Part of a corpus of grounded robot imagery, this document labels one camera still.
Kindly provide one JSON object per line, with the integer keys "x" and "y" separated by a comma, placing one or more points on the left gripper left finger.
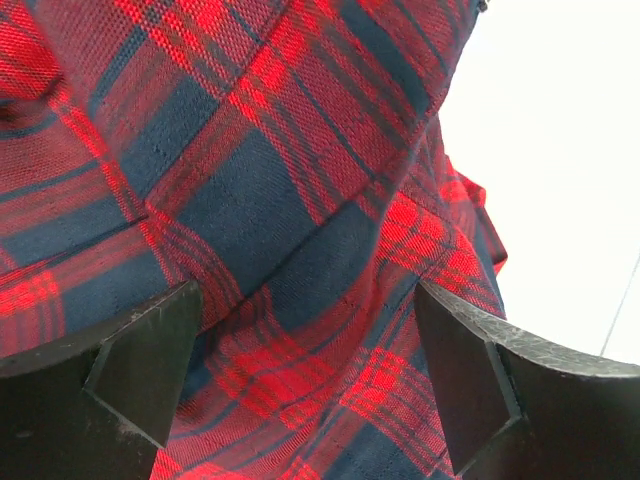
{"x": 99, "y": 404}

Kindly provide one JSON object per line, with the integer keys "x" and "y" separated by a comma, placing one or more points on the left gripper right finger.
{"x": 516, "y": 406}

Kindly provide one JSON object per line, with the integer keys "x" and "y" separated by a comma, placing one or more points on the red navy plaid skirt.
{"x": 286, "y": 155}

